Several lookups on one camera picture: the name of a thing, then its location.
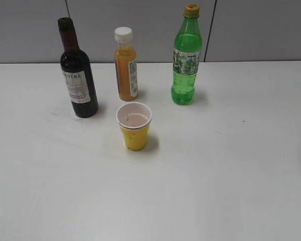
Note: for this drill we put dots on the yellow paper cup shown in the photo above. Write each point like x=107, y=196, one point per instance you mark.
x=134, y=119

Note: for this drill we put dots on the dark red wine bottle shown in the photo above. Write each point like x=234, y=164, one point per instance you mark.
x=77, y=72

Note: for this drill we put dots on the orange juice bottle white cap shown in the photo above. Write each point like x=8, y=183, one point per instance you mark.
x=125, y=62

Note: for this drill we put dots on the green soda bottle yellow cap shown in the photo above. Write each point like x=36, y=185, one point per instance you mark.
x=186, y=56

